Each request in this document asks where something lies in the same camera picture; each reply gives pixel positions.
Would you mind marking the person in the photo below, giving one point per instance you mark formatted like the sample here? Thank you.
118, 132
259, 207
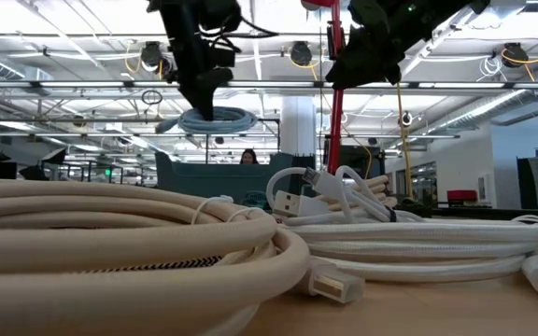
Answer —
249, 157

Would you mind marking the teal plastic bin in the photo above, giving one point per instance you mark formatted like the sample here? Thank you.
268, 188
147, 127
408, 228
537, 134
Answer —
203, 182

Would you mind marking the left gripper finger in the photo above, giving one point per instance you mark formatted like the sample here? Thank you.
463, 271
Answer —
217, 79
199, 98

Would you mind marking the white pillar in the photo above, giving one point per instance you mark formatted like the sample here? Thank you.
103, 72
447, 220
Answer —
298, 126

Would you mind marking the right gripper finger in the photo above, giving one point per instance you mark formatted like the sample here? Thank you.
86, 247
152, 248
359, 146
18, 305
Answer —
383, 65
348, 74

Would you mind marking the red box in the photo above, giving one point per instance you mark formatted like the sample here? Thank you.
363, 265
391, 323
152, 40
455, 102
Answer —
461, 196

